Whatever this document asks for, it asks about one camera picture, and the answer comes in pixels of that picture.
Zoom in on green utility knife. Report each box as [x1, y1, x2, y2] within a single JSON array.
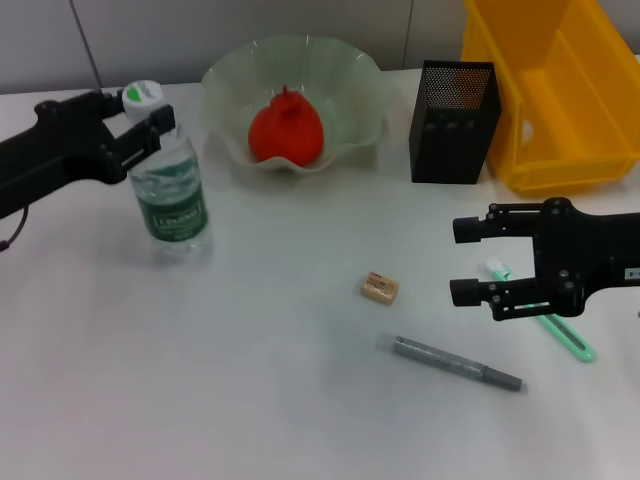
[[483, 257, 598, 363]]

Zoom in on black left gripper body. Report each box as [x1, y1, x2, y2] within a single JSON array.
[[0, 92, 132, 221]]

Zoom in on green glass fruit bowl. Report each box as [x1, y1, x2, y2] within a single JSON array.
[[199, 33, 390, 176]]

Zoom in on black mesh pen holder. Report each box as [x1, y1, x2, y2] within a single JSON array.
[[408, 59, 503, 185]]

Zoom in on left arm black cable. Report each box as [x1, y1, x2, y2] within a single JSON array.
[[0, 204, 29, 252]]

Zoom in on yellow plastic bin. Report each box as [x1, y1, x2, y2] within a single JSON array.
[[459, 0, 640, 199]]

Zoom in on orange fruit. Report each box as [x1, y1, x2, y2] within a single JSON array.
[[248, 85, 325, 169]]

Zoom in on grey marker pen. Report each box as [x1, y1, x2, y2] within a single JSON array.
[[377, 333, 525, 394]]

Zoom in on clear water bottle green label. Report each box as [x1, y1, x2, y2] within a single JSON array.
[[117, 80, 211, 264]]

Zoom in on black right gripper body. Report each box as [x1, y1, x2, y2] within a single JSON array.
[[529, 196, 640, 317]]

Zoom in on beige eraser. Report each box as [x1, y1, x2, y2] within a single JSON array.
[[358, 270, 401, 305]]

